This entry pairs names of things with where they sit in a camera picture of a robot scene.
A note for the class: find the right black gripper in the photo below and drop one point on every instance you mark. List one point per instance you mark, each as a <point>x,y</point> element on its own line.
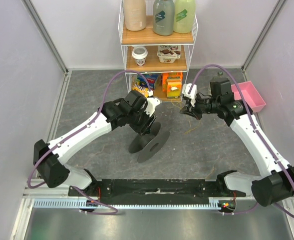
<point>193,108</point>

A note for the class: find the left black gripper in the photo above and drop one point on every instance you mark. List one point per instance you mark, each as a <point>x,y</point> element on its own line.
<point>144,129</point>

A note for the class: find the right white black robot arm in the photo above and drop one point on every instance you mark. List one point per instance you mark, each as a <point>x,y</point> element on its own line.
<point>275,173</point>

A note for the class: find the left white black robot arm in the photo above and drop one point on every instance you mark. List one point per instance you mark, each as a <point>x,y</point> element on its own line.
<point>51,158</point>

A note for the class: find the yellow M&M candy bag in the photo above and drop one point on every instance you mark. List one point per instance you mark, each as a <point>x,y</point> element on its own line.
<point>141,89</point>

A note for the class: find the yellow orange sponge pack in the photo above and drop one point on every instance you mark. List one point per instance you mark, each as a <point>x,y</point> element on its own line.
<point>173,89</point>

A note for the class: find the orange cracker box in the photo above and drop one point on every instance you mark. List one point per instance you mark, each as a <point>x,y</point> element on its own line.
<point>176,76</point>

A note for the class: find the blue snack box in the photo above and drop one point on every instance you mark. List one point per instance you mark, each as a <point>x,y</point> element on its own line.
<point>151,78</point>

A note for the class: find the Chobani yogurt tub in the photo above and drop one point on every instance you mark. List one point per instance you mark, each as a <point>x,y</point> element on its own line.
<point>169,53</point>

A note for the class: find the pink plastic bin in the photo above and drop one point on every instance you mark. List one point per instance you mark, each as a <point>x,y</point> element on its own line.
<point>252,96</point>

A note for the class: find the white lidded yogurt cup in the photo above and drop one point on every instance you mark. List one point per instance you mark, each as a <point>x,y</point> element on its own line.
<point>139,54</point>

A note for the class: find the light green soap bottle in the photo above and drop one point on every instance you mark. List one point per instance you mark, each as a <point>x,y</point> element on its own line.
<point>184,16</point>

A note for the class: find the grey-green soap bottle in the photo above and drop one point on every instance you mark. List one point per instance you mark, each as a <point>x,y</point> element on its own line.
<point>163,17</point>

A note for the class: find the beige lotion bottle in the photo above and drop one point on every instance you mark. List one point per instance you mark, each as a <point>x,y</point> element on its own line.
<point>134,14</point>

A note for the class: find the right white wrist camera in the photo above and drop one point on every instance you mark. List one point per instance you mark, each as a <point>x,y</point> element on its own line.
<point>189,91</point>

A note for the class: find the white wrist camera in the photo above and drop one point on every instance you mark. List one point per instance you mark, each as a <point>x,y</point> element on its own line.
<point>152,103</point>
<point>189,91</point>

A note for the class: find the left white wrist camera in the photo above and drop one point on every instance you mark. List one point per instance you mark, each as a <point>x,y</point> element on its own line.
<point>152,103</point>

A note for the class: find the white wire shelf rack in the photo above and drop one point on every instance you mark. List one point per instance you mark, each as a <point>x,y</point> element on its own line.
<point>156,41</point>

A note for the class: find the aluminium slotted rail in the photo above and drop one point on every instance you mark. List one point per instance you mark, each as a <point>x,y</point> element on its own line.
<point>81,203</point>

